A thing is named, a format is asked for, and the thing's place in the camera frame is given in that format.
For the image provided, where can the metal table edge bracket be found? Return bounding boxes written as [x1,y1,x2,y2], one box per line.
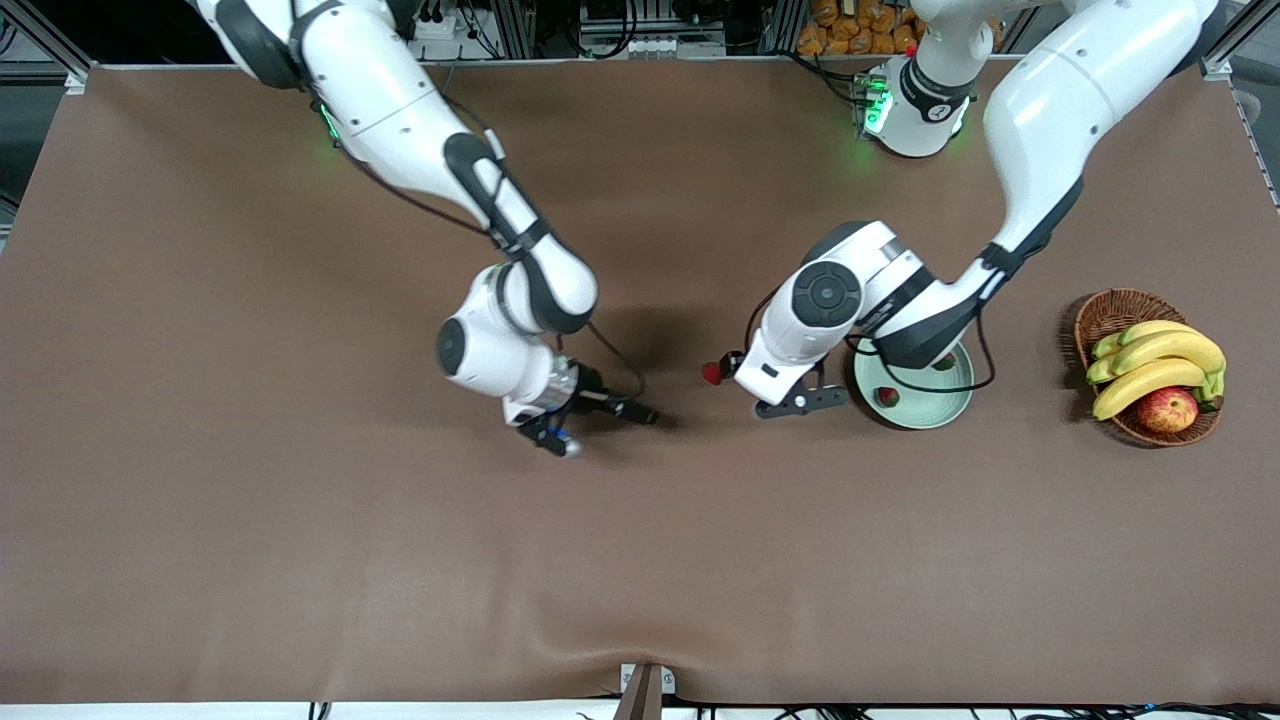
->
[620,663,677,720]

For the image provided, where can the bag of orange snacks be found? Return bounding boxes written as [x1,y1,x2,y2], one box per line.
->
[797,0,926,57]

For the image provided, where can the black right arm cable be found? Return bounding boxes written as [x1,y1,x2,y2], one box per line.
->
[310,90,649,403]

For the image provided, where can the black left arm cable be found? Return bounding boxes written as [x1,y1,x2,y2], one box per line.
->
[845,305,998,394]

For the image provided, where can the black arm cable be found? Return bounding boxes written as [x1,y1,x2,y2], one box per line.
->
[845,305,998,394]
[310,90,649,403]

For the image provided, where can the white connector block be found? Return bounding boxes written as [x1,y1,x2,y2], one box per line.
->
[618,36,726,59]

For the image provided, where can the red apple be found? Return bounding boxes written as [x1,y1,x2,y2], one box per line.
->
[1137,387,1200,434]

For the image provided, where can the white power strip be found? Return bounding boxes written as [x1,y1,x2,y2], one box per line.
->
[405,10,461,43]

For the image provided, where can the brown table mat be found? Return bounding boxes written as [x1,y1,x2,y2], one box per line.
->
[0,55,1280,706]

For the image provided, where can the yellow banana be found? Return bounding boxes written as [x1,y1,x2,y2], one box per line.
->
[1091,319,1201,361]
[1086,330,1227,386]
[1091,358,1209,422]

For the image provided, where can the pale green round plate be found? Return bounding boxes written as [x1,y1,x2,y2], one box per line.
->
[853,340,975,431]

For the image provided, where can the brown wicker basket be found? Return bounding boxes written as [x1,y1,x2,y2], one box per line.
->
[1074,288,1224,448]

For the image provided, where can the aluminium frame post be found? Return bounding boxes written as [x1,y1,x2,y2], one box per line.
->
[495,0,536,59]
[765,0,809,56]
[10,0,101,96]
[1200,0,1280,81]

